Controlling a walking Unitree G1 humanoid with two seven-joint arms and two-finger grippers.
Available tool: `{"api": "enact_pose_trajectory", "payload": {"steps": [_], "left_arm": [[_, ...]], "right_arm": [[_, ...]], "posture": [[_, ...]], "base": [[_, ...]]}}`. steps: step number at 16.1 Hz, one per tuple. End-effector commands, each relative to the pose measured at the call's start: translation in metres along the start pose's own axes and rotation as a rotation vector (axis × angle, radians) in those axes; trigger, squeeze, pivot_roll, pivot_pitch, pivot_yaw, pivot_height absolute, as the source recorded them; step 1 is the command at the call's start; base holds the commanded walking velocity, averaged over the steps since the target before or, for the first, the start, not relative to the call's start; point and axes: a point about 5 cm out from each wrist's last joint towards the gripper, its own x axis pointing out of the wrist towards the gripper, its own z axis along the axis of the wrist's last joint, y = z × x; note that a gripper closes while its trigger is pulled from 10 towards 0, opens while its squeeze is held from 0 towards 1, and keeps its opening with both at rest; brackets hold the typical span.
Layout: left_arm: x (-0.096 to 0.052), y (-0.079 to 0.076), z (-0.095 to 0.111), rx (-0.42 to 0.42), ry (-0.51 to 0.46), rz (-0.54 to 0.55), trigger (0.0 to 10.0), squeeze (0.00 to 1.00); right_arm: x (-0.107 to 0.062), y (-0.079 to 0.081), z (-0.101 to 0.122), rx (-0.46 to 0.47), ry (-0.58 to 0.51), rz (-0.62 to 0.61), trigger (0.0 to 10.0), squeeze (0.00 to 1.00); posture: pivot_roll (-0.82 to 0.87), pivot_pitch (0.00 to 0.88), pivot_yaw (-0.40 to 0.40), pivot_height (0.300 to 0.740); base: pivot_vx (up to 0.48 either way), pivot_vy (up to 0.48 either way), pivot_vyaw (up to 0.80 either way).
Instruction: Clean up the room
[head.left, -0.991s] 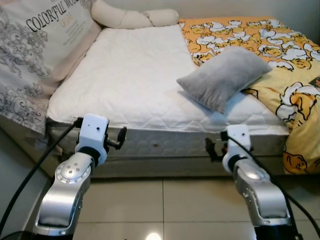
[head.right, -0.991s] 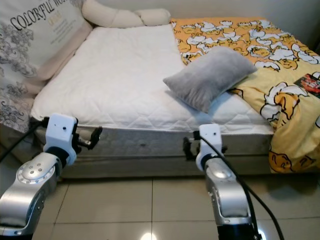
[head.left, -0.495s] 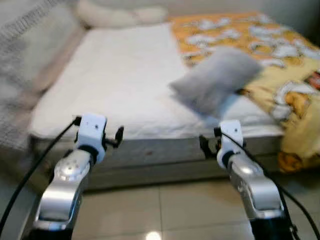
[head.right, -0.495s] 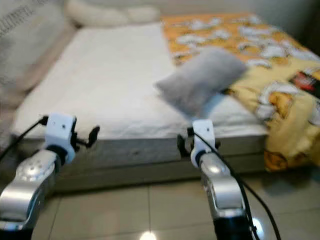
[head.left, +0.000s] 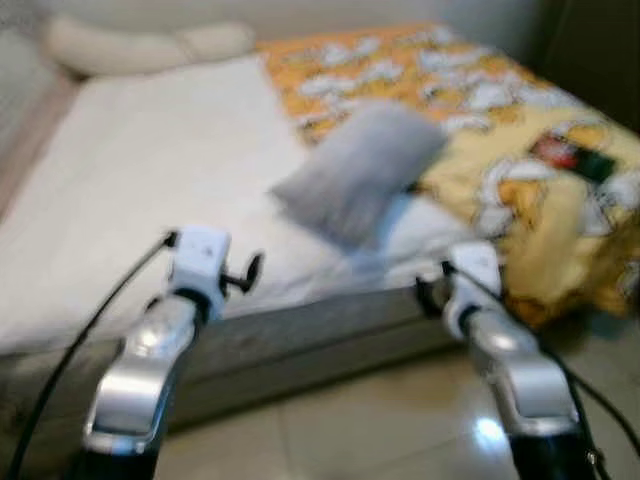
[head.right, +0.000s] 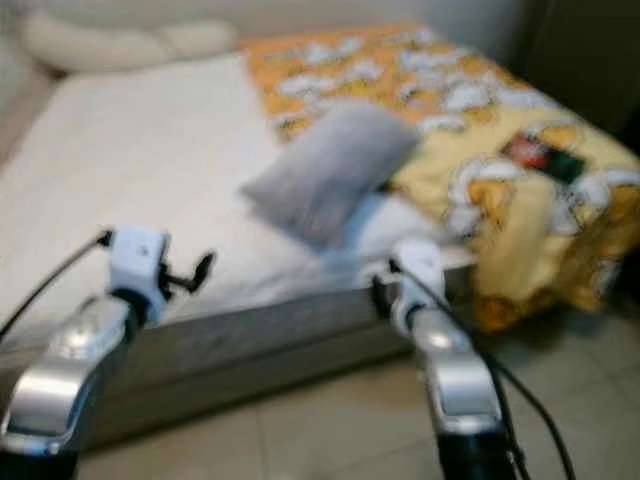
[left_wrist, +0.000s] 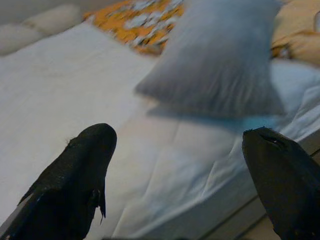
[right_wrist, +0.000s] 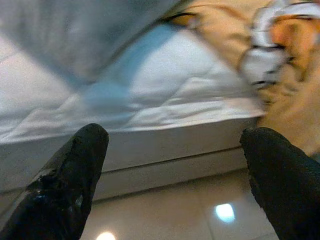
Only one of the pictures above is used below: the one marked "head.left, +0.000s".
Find grey pillow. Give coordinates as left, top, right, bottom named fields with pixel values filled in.
left=270, top=100, right=451, bottom=251

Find yellow cartoon print blanket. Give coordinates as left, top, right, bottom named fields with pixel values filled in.
left=255, top=22, right=640, bottom=333

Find dark red green book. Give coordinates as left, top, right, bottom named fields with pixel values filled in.
left=530, top=130, right=621, bottom=187

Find grey bed base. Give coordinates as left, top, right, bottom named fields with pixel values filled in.
left=0, top=285, right=521, bottom=476

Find white quilted mattress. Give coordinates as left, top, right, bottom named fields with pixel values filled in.
left=0, top=55, right=501, bottom=356

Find beige bolster pillow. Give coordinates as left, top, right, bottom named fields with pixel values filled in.
left=45, top=15, right=257, bottom=77

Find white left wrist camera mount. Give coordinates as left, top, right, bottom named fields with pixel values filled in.
left=168, top=225, right=233, bottom=313

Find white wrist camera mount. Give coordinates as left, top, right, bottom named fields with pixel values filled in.
left=440, top=240, right=503, bottom=339
left=168, top=225, right=233, bottom=313

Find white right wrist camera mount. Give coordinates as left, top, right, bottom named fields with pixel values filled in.
left=440, top=240, right=503, bottom=339

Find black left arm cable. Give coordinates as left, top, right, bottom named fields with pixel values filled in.
left=5, top=230, right=181, bottom=480

